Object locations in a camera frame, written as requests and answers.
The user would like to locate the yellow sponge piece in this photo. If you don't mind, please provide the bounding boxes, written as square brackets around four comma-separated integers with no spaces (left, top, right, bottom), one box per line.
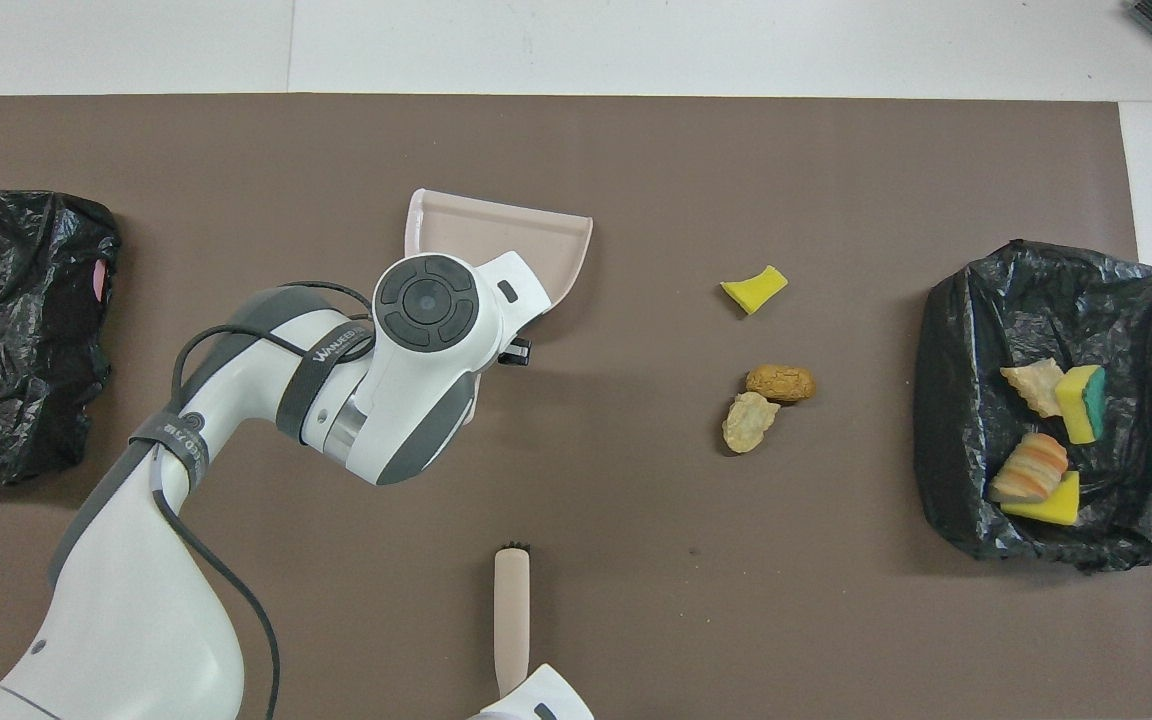
[999,470,1081,527]
[1053,364,1107,445]
[720,265,790,316]

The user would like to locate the black trash bag bin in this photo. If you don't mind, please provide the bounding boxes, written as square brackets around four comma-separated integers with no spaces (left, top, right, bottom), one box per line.
[913,239,1152,573]

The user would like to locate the brown round bread piece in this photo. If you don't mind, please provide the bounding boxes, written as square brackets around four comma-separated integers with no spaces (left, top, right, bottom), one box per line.
[745,364,818,405]

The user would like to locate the brown table mat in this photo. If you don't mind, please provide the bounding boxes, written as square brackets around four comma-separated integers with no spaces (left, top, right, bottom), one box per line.
[0,94,1152,720]

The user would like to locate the black bag bin pink spot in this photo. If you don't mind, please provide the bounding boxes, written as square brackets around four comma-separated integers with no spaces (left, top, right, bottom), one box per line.
[0,188,122,489]

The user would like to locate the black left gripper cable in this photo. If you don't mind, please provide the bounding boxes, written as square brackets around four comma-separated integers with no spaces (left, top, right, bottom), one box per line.
[149,280,377,720]

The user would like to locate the beige plastic dustpan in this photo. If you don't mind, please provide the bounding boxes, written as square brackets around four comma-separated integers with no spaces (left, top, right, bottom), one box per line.
[404,188,594,336]

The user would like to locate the orange striped bread piece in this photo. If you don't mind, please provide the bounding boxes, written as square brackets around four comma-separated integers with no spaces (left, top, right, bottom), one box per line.
[988,432,1070,504]

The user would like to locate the pale bread piece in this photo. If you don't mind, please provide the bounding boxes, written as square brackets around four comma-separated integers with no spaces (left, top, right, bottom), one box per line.
[999,358,1067,419]
[721,392,781,454]

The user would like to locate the beige hand brush black bristles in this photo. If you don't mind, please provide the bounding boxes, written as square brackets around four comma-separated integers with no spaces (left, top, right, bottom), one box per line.
[493,542,531,698]

